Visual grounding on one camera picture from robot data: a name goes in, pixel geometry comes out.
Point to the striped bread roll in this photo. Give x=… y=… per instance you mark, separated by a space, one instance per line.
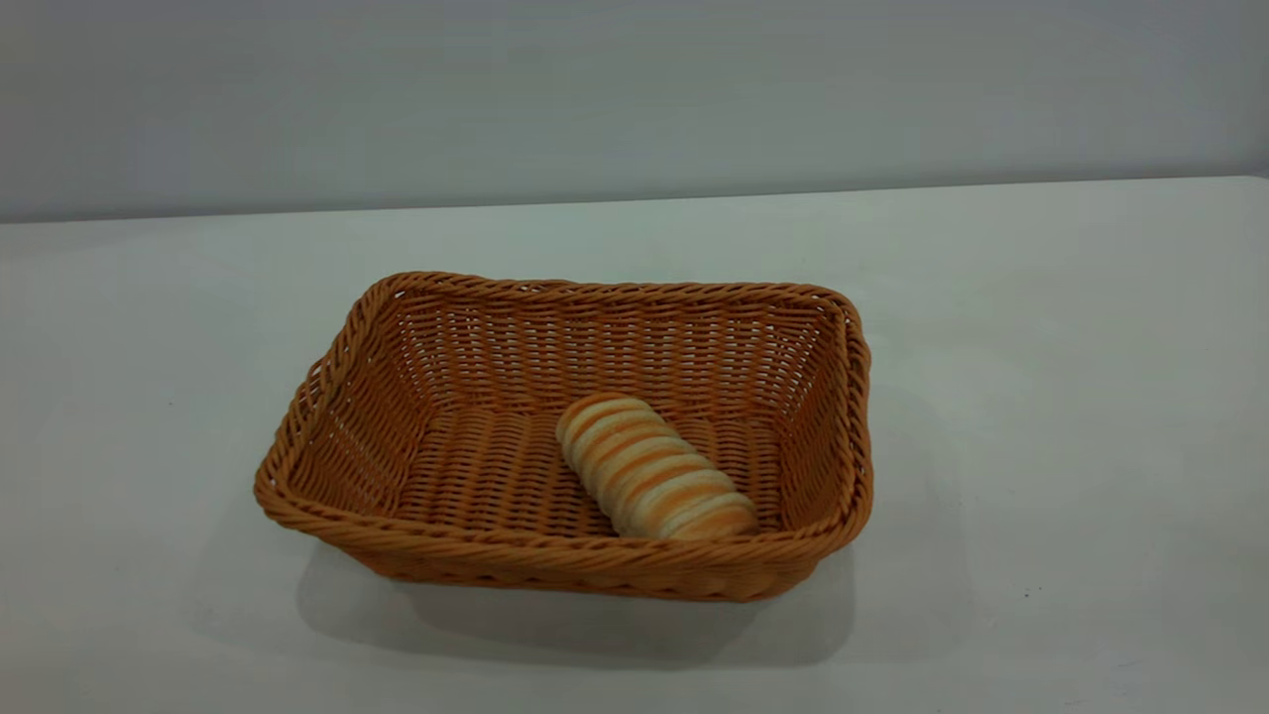
x=649 y=476

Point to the orange woven wicker basket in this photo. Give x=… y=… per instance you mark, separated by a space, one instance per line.
x=446 y=466

